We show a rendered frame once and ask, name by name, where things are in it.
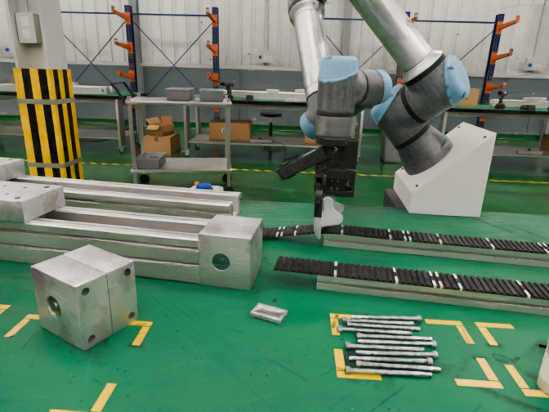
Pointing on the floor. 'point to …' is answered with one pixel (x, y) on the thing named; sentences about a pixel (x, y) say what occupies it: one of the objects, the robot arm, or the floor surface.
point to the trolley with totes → (181, 165)
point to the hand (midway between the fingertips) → (316, 228)
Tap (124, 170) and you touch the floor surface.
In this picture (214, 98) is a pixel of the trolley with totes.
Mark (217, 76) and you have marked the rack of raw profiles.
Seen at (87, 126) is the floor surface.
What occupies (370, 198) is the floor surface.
